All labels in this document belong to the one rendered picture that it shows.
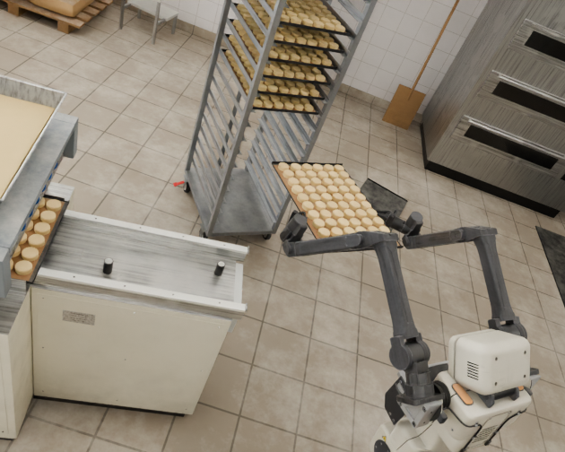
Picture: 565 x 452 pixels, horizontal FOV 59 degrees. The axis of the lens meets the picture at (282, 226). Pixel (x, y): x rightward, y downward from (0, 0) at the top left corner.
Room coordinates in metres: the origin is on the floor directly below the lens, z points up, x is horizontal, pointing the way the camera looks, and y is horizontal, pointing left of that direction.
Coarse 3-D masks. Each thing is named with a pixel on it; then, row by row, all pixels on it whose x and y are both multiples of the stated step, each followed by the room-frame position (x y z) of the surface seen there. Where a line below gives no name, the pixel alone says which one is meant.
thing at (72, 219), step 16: (64, 224) 1.21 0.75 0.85; (80, 224) 1.23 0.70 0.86; (96, 224) 1.25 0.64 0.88; (112, 224) 1.26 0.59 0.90; (128, 224) 1.30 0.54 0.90; (144, 240) 1.30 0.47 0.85; (160, 240) 1.32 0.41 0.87; (176, 240) 1.34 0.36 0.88; (192, 240) 1.36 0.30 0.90; (208, 240) 1.39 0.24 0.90; (224, 256) 1.40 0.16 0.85; (240, 256) 1.42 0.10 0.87
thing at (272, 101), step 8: (232, 56) 2.67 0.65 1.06; (232, 64) 2.60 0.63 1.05; (240, 72) 2.53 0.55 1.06; (240, 80) 2.47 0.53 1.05; (248, 88) 2.40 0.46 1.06; (264, 96) 2.38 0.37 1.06; (272, 96) 2.42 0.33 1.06; (280, 96) 2.48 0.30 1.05; (256, 104) 2.28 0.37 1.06; (264, 104) 2.32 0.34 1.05; (272, 104) 2.34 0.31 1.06; (280, 104) 2.37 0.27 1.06; (288, 104) 2.41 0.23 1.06; (296, 104) 2.45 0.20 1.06; (304, 104) 2.51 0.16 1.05
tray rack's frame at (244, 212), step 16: (224, 0) 2.70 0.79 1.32; (224, 16) 2.69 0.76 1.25; (208, 80) 2.69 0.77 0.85; (240, 96) 2.85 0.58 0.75; (192, 144) 2.69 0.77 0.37; (192, 176) 2.65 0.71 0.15; (240, 176) 2.88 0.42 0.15; (192, 192) 2.52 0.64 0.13; (208, 192) 2.56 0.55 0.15; (240, 192) 2.71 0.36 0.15; (256, 192) 2.78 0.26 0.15; (208, 208) 2.41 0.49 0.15; (224, 208) 2.48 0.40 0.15; (240, 208) 2.55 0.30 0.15; (256, 208) 2.62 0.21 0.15; (224, 224) 2.33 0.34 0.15; (240, 224) 2.40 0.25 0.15; (256, 224) 2.46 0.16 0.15; (272, 224) 2.52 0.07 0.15
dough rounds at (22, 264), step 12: (48, 204) 1.21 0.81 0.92; (60, 204) 1.23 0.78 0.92; (36, 216) 1.14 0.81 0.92; (48, 216) 1.16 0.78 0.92; (36, 228) 1.09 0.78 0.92; (48, 228) 1.11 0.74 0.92; (24, 240) 1.02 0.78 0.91; (36, 240) 1.04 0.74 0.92; (24, 252) 0.98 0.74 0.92; (36, 252) 0.99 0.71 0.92; (12, 264) 0.92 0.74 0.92; (24, 264) 0.94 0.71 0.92; (36, 264) 0.97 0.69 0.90; (12, 276) 0.89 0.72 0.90; (24, 276) 0.91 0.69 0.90
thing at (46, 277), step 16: (48, 272) 0.96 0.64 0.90; (64, 272) 0.98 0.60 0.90; (64, 288) 0.96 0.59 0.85; (80, 288) 0.98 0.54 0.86; (96, 288) 0.99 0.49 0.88; (112, 288) 1.01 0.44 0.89; (128, 288) 1.03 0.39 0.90; (144, 288) 1.06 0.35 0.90; (160, 304) 1.06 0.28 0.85; (176, 304) 1.07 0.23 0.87; (192, 304) 1.09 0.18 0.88; (208, 304) 1.10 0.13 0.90; (224, 304) 1.13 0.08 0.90; (240, 304) 1.16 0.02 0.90
